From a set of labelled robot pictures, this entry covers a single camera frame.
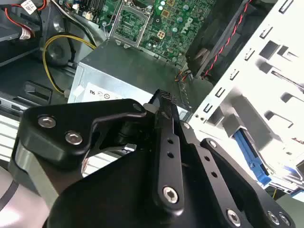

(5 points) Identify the hard disk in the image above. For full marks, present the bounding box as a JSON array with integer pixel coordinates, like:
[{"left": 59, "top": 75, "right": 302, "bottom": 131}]
[{"left": 231, "top": 127, "right": 304, "bottom": 199}]

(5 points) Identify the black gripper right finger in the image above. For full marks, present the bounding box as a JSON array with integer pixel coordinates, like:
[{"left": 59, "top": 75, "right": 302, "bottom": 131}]
[{"left": 174, "top": 105, "right": 296, "bottom": 228}]

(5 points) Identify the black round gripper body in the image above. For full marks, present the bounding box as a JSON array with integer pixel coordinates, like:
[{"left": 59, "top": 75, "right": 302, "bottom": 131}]
[{"left": 47, "top": 114, "right": 224, "bottom": 228}]

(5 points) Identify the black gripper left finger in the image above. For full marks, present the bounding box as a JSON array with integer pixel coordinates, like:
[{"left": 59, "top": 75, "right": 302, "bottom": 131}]
[{"left": 18, "top": 89, "right": 186, "bottom": 214}]

